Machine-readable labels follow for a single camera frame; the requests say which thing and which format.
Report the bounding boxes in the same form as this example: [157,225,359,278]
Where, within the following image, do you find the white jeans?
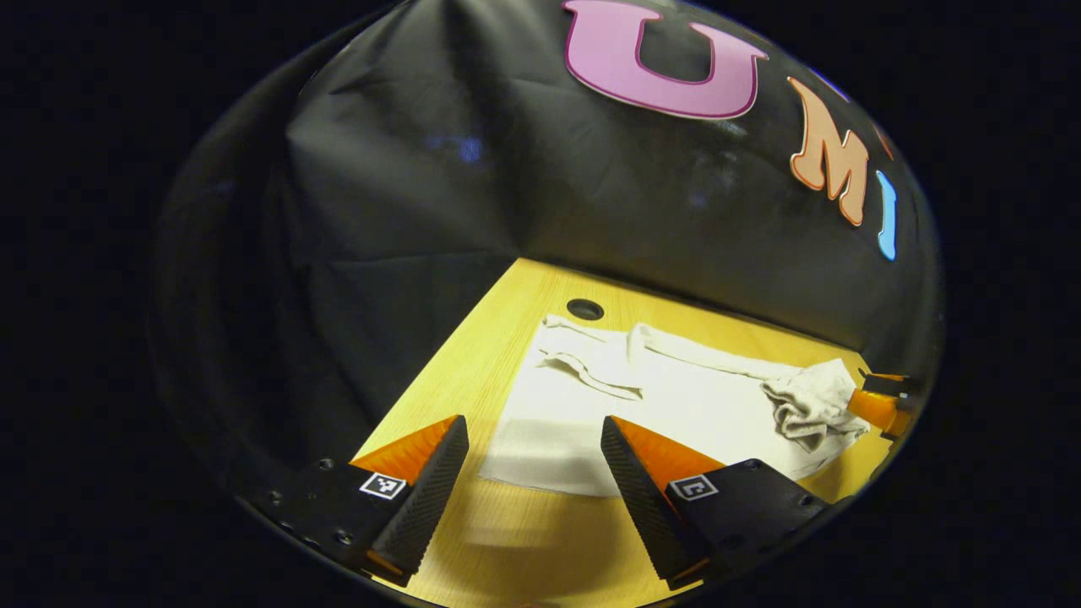
[479,314,871,499]

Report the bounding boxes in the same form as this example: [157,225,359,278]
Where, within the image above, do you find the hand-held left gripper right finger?
[600,415,833,590]

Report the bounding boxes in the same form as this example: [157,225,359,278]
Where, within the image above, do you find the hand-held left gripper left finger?
[253,414,470,588]

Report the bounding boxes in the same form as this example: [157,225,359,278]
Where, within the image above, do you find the black backdrop cloth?
[156,0,942,499]

